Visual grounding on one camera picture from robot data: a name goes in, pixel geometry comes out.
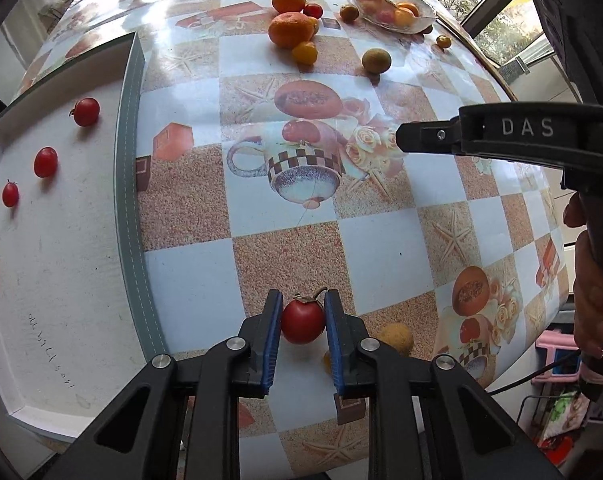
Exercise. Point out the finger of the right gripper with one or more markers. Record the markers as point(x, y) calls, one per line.
point(439, 137)

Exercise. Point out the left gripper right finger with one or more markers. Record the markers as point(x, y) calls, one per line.
point(428, 419)

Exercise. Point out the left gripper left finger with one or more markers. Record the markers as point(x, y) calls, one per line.
point(239, 367)

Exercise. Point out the red tomato with stem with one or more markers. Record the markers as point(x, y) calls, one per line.
point(303, 318)

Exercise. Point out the small red cherry tomato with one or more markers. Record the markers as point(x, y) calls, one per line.
point(10, 194)

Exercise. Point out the large red cherry tomato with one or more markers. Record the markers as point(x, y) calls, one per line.
point(86, 112)

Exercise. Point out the right hand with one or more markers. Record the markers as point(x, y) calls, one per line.
point(588, 299)

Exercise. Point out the small yellow fruit by bowl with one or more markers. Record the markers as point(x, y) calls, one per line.
point(443, 42)

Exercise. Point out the green kiwi near front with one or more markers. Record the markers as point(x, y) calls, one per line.
point(376, 61)

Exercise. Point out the clear glass fruit bowl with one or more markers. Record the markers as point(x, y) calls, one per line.
point(407, 17)

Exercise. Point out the brown fruit near bowl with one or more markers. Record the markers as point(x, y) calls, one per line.
point(349, 13)

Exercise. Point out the white shallow tray box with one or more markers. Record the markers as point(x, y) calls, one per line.
point(77, 317)

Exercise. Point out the yellow tomato beside tangerine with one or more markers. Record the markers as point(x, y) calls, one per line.
point(315, 23)

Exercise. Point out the patterned tablecloth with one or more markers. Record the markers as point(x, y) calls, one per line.
point(262, 168)

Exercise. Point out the red tomato beside tangerine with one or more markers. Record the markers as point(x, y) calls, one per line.
point(314, 10)

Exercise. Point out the lower orange tangerine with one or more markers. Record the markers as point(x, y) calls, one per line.
point(288, 30)

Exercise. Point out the orange tangerine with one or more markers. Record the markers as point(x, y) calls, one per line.
point(288, 30)
point(285, 6)

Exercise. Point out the upper orange tangerine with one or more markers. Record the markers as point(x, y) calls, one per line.
point(285, 6)

